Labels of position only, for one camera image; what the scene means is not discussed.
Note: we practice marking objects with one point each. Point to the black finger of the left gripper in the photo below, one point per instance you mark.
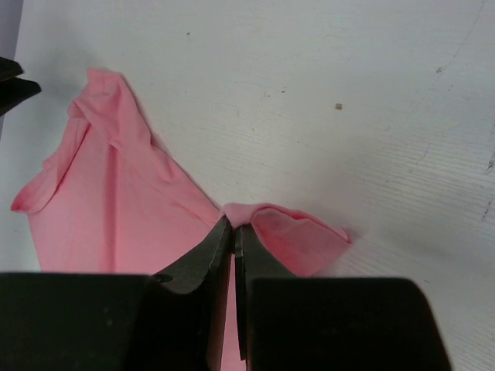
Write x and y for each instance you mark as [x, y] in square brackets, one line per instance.
[13, 89]

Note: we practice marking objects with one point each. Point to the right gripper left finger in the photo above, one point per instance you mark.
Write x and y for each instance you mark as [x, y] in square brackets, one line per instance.
[171, 320]

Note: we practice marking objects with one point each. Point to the pink t shirt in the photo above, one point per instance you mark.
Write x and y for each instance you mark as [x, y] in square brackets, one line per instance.
[108, 201]

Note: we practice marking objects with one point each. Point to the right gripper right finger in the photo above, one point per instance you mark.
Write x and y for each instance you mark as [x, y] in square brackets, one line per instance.
[285, 322]

